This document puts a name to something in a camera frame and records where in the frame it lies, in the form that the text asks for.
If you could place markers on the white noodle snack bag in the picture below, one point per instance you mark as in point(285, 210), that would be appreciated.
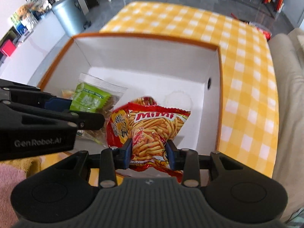
point(99, 136)

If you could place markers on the orange cardboard storage box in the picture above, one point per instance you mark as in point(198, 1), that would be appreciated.
point(177, 72)

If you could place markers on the yellow plush toy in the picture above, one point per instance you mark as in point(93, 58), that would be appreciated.
point(30, 166)

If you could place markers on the red bag on floor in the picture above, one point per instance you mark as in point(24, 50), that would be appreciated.
point(262, 29)

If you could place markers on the red Mimi fries snack bag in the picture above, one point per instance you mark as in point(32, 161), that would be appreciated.
point(148, 127)

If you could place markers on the red box on console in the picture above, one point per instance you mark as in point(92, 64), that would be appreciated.
point(8, 48)

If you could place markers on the grey metal trash can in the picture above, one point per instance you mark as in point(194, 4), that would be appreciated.
point(71, 16)

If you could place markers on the green snack packet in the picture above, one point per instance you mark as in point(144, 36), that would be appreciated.
point(88, 98)

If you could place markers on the pink fluffy blanket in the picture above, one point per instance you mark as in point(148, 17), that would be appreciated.
point(10, 177)

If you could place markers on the red cartoon snack bag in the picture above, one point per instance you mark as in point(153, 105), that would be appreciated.
point(145, 101)

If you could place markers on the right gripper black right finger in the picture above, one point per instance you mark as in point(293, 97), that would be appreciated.
point(185, 160)

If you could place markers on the striped teal cushion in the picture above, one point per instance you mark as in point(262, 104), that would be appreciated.
point(296, 220)

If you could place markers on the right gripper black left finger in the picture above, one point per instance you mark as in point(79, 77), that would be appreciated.
point(111, 160)

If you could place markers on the beige sofa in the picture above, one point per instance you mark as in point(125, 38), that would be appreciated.
point(287, 55)

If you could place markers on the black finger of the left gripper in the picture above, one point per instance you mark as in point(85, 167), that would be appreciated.
point(57, 113)
point(32, 96)

